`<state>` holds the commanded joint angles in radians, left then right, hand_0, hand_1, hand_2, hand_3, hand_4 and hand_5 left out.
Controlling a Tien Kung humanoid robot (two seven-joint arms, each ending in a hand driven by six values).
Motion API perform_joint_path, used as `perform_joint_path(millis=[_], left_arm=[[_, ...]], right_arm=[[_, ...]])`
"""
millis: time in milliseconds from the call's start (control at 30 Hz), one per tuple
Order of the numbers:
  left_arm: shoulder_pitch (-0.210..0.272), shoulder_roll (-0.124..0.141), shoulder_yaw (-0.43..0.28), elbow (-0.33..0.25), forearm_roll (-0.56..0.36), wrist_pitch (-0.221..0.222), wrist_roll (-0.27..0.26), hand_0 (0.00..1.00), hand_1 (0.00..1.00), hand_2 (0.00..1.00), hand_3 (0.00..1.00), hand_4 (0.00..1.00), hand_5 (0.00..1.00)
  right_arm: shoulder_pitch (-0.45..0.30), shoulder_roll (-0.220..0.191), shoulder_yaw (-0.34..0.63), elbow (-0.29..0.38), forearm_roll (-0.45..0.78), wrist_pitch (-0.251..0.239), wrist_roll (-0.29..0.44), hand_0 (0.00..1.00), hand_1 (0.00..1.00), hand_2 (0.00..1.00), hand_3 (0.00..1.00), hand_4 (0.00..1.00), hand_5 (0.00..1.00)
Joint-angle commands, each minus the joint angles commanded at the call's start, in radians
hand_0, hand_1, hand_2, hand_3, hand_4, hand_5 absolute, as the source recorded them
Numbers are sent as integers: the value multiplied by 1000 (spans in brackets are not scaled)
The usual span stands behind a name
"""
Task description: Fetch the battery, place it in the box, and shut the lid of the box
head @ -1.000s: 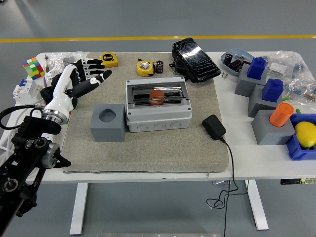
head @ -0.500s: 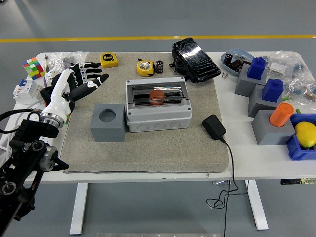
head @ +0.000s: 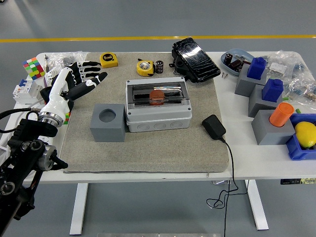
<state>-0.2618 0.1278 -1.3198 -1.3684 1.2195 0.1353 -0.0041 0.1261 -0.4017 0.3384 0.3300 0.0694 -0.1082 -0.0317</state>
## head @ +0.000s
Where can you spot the white table leg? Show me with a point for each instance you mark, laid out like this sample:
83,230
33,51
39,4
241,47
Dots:
79,209
258,207

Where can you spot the blue square battery block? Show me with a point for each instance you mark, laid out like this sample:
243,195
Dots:
256,69
272,91

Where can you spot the grey holder block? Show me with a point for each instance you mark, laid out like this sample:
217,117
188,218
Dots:
256,106
266,133
243,86

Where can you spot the grey box with clear lid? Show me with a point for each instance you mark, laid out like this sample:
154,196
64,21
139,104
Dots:
158,123

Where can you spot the yellow square tape measure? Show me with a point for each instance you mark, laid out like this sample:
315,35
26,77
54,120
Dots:
108,60

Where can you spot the large colourful puzzle cube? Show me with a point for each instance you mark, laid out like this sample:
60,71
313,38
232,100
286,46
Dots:
34,68

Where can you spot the yellow lemon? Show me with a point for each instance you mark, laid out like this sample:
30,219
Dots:
306,134

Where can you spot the grey-brown mat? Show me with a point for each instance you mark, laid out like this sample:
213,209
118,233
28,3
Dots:
160,153

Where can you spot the black table control panel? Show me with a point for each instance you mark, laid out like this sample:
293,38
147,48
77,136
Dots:
290,181

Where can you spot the yellow round tape measure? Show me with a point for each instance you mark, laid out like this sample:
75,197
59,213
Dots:
145,68

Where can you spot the black power adapter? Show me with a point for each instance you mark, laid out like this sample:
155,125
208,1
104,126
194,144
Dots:
214,127

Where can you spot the clear plastic bags with parts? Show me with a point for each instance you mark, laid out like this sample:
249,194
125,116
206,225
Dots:
61,58

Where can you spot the orange cylinder battery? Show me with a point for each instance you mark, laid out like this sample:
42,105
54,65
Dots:
281,114
156,96

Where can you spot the small black capacitor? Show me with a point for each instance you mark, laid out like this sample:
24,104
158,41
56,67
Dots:
228,59

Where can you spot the brown electronic component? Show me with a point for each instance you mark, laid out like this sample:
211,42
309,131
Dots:
236,65

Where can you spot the blue plastic bin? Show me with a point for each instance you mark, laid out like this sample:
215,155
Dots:
295,149

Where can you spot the clear plastic bags with resistors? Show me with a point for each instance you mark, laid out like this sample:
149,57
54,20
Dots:
293,71

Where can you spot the white circuit breaker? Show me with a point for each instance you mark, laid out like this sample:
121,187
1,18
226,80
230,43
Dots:
26,92

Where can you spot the blue-grey oval dish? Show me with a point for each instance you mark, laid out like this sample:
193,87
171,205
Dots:
228,67

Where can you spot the black capacitor can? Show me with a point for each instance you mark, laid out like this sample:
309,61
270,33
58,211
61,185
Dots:
160,67

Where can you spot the small colourful puzzle cube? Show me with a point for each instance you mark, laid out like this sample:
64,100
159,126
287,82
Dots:
67,119

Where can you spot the black cloth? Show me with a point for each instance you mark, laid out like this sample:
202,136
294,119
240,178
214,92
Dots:
44,95

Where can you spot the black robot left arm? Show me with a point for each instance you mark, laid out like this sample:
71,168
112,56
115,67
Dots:
22,153

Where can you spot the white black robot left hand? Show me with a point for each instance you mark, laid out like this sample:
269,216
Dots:
58,93

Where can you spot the white power strip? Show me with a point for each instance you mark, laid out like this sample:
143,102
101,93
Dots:
33,116

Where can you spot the grey block with round hole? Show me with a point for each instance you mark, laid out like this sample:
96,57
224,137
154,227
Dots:
106,133

